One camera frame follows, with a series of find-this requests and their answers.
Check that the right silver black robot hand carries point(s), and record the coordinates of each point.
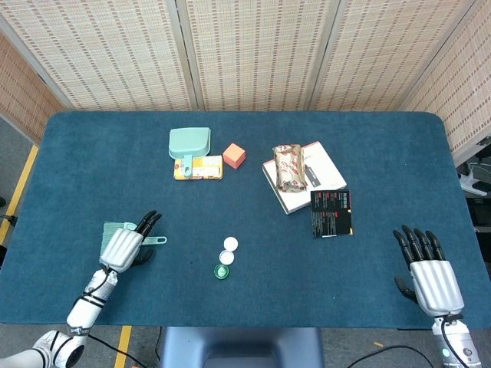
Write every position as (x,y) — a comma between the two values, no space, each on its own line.
(435,283)

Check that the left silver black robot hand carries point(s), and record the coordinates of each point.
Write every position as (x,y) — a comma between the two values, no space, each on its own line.
(120,249)

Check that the light teal plastic dustpan brush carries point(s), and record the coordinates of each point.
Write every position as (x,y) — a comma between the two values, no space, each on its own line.
(113,230)

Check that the green bottle cap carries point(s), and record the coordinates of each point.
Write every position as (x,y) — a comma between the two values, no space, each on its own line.
(221,271)

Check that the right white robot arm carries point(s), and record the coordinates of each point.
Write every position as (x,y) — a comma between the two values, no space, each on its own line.
(456,345)

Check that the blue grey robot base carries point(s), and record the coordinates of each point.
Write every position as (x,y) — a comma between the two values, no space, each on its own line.
(241,349)

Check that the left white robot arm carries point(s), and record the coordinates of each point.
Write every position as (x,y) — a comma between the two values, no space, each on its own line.
(84,312)

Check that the black equipment box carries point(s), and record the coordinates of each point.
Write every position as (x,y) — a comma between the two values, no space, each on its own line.
(481,212)

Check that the yellow snack package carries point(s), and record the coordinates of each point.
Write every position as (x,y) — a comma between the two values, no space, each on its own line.
(207,168)

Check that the black printed card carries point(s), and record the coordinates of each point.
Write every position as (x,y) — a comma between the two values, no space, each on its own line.
(331,214)

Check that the light green dustpan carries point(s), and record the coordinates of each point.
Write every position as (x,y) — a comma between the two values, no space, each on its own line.
(188,143)

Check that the orange cube block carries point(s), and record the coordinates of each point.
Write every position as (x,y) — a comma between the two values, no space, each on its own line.
(234,155)

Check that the blue table cloth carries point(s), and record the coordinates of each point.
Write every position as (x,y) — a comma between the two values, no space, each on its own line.
(268,299)

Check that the white flat cardboard box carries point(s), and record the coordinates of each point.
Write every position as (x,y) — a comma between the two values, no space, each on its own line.
(326,168)

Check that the woven folding screen panel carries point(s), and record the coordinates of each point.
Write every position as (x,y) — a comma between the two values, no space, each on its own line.
(23,99)
(257,53)
(383,53)
(460,84)
(107,53)

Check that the brown foil snack package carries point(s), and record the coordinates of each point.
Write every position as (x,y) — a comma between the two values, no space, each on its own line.
(290,168)

